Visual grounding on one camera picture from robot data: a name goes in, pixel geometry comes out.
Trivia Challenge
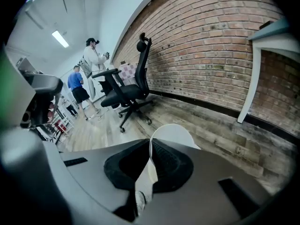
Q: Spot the purple checkered tablecloth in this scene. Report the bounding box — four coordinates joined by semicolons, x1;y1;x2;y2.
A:
118;63;139;86

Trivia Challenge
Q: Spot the black office chair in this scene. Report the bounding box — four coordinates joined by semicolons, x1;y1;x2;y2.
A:
91;32;156;133

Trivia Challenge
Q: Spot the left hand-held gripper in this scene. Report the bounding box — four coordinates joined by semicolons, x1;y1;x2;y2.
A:
0;45;64;131

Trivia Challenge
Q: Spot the grey tower fan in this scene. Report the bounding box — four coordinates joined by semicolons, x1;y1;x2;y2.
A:
88;75;97;103

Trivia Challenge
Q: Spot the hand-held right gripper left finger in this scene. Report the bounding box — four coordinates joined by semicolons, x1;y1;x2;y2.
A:
60;139;150;221

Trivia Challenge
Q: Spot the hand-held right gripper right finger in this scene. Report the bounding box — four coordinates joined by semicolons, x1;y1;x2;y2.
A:
140;138;277;225

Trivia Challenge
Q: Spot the white metal rack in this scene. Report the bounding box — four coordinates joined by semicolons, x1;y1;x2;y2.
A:
52;97;75;143

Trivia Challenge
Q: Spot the white paper cup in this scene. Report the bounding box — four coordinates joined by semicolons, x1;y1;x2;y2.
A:
145;123;202;185

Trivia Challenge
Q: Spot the ceiling light panel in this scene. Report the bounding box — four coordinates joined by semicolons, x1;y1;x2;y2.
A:
51;30;70;48

